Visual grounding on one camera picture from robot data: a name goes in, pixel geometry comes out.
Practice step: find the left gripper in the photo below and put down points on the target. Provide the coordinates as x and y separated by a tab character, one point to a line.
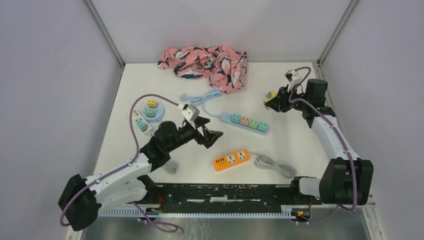
210	136

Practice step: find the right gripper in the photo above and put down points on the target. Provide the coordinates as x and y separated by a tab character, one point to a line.
281	101

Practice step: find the yellow plug adapter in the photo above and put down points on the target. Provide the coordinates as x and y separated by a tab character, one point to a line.
270	95

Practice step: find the orange power strip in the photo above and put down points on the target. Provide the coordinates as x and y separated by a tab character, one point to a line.
231	160

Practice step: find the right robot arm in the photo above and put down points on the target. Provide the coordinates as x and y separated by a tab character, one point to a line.
347	178

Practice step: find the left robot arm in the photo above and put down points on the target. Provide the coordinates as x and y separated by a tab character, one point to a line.
84	199

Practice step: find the round blue socket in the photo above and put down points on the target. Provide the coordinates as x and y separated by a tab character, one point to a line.
160	113

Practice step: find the green adapter on round socket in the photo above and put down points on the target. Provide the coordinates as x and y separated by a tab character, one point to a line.
149	112

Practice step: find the yellow adapter on round socket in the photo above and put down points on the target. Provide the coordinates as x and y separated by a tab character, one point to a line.
152	103

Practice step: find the green adapter on strip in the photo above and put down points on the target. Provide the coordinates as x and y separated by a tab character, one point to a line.
253	124

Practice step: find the pink adapter on strip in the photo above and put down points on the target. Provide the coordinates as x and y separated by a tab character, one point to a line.
244	121

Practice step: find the pink patterned cloth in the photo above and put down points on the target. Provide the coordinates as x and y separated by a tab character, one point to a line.
225	68

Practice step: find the teal adapter on white strip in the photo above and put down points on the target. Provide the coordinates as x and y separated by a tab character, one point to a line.
141	125

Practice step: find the white power strip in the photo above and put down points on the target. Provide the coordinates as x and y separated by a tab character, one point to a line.
138	116

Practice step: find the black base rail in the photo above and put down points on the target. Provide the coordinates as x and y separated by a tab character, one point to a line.
228	200

